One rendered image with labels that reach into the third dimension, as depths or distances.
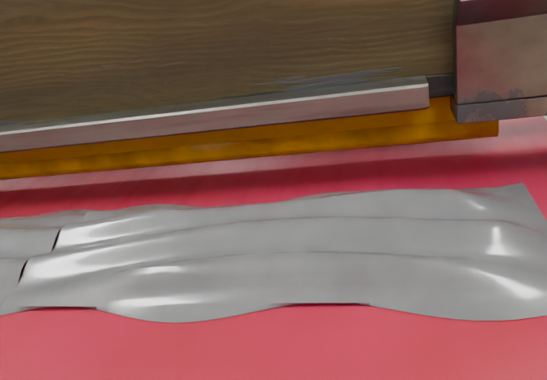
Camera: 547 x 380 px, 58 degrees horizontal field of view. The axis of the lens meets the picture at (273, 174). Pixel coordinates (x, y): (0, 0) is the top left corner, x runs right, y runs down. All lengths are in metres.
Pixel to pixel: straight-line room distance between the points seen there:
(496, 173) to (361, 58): 0.07
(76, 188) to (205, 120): 0.10
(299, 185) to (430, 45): 0.08
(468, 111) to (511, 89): 0.02
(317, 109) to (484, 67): 0.06
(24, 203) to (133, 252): 0.11
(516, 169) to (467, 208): 0.04
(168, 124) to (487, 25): 0.13
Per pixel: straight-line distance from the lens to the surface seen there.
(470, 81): 0.20
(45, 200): 0.28
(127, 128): 0.23
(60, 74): 0.25
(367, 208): 0.18
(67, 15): 0.24
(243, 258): 0.16
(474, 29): 0.20
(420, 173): 0.22
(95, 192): 0.27
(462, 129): 0.23
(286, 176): 0.23
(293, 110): 0.20
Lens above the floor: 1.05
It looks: 24 degrees down
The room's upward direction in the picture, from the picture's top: 11 degrees counter-clockwise
